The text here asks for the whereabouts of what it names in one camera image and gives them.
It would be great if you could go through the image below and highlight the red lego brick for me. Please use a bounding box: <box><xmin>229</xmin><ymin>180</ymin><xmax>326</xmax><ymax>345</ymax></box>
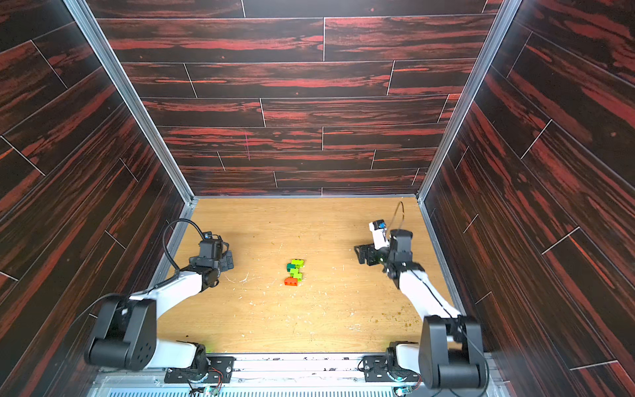
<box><xmin>284</xmin><ymin>277</ymin><xmax>299</xmax><ymax>286</ymax></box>

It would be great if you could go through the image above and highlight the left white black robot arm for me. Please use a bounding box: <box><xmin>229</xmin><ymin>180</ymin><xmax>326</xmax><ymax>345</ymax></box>
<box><xmin>84</xmin><ymin>233</ymin><xmax>233</xmax><ymax>381</ymax></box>

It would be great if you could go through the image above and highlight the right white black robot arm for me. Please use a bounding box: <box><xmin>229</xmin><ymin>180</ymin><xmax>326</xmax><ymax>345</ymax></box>
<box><xmin>354</xmin><ymin>220</ymin><xmax>490</xmax><ymax>395</ymax></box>

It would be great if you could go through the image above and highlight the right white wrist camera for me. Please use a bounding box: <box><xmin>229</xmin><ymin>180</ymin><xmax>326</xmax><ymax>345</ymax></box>
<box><xmin>369</xmin><ymin>219</ymin><xmax>390</xmax><ymax>250</ymax></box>

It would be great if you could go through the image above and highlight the right black cable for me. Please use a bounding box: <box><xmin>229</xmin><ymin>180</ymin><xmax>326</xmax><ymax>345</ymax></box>
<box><xmin>389</xmin><ymin>200</ymin><xmax>406</xmax><ymax>234</ymax></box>

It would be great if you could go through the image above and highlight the black cable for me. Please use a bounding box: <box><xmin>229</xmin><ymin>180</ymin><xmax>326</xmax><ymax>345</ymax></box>
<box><xmin>389</xmin><ymin>200</ymin><xmax>406</xmax><ymax>234</ymax></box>
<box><xmin>162</xmin><ymin>217</ymin><xmax>207</xmax><ymax>271</ymax></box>

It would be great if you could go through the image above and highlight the left black cable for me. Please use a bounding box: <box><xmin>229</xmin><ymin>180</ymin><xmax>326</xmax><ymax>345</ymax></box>
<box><xmin>162</xmin><ymin>217</ymin><xmax>207</xmax><ymax>271</ymax></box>

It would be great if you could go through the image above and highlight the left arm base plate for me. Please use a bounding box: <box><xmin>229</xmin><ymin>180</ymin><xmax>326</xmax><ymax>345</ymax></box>
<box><xmin>164</xmin><ymin>355</ymin><xmax>236</xmax><ymax>385</ymax></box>

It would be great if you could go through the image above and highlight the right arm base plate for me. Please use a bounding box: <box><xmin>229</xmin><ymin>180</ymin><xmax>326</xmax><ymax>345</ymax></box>
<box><xmin>357</xmin><ymin>354</ymin><xmax>422</xmax><ymax>384</ymax></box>

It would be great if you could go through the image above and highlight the aluminium front rail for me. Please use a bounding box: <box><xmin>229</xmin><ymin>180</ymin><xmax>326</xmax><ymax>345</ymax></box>
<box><xmin>89</xmin><ymin>352</ymin><xmax>513</xmax><ymax>396</ymax></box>

